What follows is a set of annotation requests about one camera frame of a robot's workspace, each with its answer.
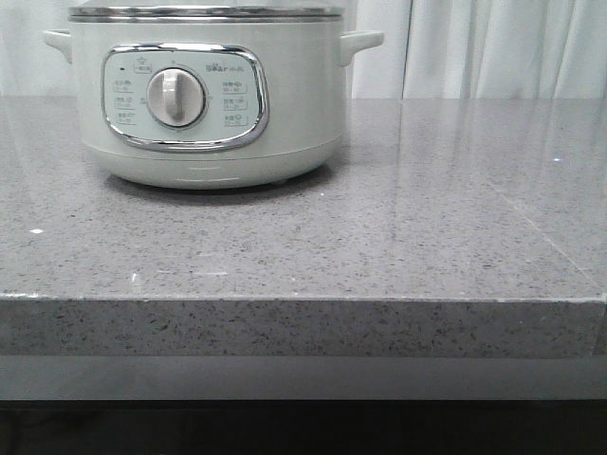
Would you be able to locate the pale green electric cooking pot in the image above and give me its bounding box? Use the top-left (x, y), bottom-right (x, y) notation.
top-left (44, 9), bottom-right (384, 190)

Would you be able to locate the white curtain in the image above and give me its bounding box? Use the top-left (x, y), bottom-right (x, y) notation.
top-left (1, 1), bottom-right (606, 99)

